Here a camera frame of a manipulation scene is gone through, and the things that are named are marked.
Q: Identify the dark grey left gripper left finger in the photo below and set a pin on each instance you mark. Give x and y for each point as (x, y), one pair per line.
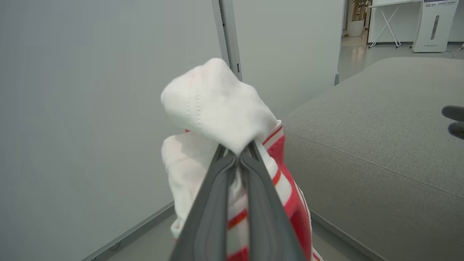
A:
(210, 217)

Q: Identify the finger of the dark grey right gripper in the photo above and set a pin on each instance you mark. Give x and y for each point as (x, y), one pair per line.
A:
(457, 130)
(455, 113)

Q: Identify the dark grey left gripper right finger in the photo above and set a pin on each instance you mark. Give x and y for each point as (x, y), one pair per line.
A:
(266, 221)

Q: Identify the red white striped garment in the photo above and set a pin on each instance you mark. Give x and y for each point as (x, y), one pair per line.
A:
(217, 105)

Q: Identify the grey fabric sofa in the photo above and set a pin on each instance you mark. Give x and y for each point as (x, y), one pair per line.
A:
(380, 145)

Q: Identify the white standing kiosk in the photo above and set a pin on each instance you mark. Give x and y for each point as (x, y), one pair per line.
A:
(435, 32)

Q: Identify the white folding table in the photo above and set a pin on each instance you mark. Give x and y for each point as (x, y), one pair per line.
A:
(388, 21)

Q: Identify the white plant pot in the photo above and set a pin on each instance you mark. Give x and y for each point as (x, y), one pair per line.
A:
(355, 28)

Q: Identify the potted green plant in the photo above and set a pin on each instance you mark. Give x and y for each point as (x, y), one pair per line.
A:
(360, 9)

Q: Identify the grey partition post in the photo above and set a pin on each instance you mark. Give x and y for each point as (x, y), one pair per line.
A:
(229, 36)

